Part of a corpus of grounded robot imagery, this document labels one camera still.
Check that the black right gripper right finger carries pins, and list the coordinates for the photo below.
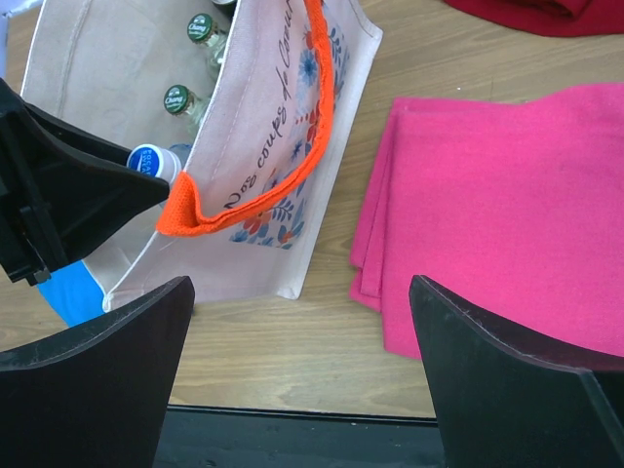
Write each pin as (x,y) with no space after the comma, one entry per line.
(508,396)

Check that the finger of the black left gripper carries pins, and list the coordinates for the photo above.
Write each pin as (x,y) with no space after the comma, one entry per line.
(64,192)

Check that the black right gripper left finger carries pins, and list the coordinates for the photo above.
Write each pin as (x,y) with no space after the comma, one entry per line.
(96,395)

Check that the beige canvas tote bag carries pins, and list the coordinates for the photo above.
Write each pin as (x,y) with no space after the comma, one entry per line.
(245,215)

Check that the teal folded cloth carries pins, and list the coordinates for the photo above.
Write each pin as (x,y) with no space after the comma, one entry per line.
(73,294)

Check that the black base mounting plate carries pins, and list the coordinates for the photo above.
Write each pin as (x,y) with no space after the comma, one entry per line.
(224,437)

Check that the green glass bottle front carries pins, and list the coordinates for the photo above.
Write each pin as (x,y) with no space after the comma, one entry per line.
(181,102)

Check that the magenta folded cloth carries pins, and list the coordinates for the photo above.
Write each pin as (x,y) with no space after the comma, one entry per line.
(516,207)

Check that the dark red cloth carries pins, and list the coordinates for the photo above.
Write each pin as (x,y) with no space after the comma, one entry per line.
(549,18)

